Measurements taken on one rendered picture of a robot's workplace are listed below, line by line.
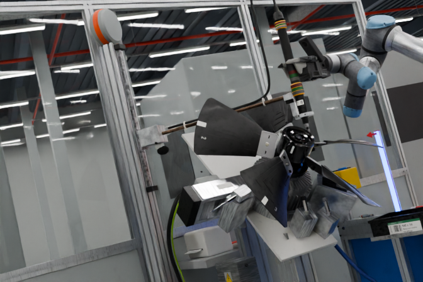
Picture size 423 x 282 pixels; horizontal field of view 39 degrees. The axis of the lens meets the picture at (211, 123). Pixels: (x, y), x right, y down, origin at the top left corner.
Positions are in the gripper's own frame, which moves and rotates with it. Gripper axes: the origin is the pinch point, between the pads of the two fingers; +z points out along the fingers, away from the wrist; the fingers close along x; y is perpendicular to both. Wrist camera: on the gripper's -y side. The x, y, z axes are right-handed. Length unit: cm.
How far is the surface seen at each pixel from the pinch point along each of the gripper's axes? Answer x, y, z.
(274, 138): 1.8, 26.4, 11.6
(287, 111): 8.4, 16.5, -3.1
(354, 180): 21, 48, -41
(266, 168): -10.0, 36.7, 27.2
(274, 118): 11.8, 18.1, 1.1
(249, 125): 4.8, 20.2, 18.6
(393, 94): 227, -18, -329
